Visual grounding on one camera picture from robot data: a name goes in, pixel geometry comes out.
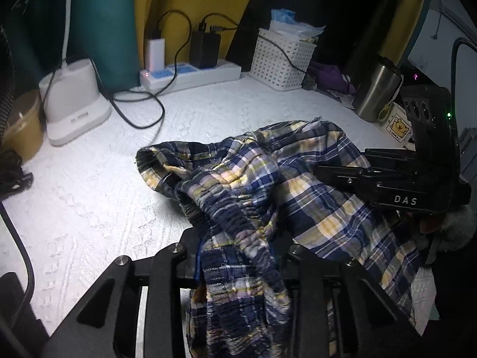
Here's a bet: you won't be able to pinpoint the person's right hand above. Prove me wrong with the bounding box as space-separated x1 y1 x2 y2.
404 211 448 245

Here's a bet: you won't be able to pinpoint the black charger cable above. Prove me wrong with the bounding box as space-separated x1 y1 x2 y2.
112 9 192 129

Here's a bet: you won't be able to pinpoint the white power strip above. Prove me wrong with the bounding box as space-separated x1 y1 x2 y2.
140 61 242 92

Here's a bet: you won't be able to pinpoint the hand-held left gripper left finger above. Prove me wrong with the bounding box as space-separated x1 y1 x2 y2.
41 231 204 358

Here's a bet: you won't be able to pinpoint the purple cloth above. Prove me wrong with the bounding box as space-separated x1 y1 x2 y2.
309 61 356 95

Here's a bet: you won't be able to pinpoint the cream bear mug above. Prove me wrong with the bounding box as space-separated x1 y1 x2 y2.
378 102 416 150

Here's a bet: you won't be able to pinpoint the coiled black cable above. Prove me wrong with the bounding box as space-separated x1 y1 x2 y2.
0 149 34 200

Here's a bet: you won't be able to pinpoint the brown lidded food container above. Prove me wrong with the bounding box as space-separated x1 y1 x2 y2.
2 89 45 163

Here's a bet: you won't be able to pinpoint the black power adapter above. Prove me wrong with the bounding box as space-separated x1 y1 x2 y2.
189 30 220 68

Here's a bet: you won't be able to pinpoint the blue plastic bag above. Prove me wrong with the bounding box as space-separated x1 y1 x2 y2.
269 8 326 40

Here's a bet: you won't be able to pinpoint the white desk lamp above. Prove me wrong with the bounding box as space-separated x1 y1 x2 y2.
39 0 112 147

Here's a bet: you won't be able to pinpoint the black adapter cable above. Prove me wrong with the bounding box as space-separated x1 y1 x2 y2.
199 13 310 79

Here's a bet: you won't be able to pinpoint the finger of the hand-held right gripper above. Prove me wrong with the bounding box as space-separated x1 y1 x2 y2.
363 148 418 172
313 166 378 198

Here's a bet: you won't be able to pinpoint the teal curtain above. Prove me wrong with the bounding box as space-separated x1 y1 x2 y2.
7 0 140 90

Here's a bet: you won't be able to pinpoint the plaid pants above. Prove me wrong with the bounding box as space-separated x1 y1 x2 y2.
135 118 418 358

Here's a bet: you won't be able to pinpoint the white perforated basket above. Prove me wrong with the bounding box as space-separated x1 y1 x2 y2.
250 28 317 92

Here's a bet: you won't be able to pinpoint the steel tumbler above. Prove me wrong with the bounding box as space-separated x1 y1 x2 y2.
352 56 405 123

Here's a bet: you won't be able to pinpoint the white charger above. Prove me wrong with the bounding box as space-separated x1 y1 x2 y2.
149 38 165 71

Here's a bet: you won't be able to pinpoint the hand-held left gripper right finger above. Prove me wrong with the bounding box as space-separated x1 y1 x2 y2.
276 231 422 358

